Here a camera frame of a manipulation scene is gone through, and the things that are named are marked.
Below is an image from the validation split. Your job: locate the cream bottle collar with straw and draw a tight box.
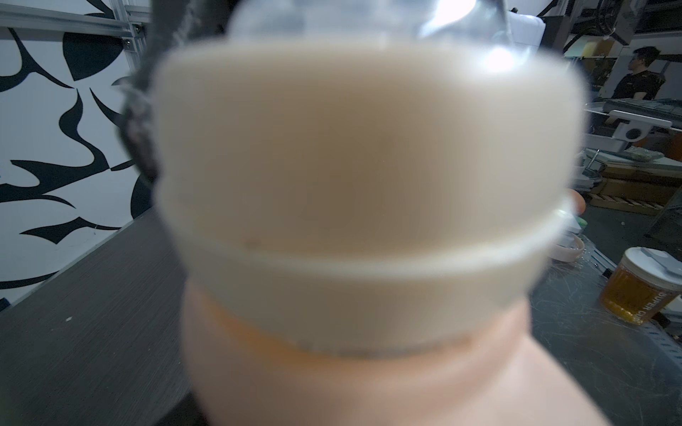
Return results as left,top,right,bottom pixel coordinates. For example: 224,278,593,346
152,1,585,355

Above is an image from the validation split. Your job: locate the cluttered background workbench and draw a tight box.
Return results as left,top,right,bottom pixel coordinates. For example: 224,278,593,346
573,99,681,216

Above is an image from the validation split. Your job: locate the amber jar with white lid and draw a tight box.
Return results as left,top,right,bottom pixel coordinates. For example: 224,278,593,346
600,247,681,326

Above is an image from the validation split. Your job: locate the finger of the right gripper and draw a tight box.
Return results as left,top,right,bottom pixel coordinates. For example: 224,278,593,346
119,0,234,184

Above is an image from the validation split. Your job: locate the person in black shirt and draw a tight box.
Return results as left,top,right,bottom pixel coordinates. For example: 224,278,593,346
612,46,665,100

